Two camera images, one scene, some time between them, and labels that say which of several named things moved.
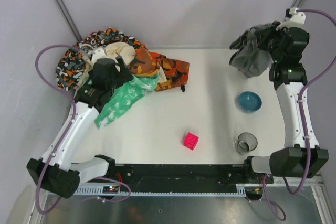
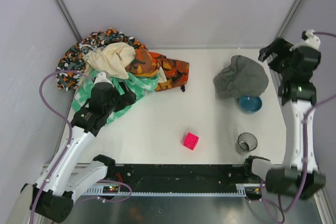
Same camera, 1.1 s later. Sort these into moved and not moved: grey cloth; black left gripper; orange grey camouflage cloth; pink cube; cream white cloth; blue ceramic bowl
Moved: black left gripper; grey cloth
Not moved: cream white cloth; blue ceramic bowl; pink cube; orange grey camouflage cloth
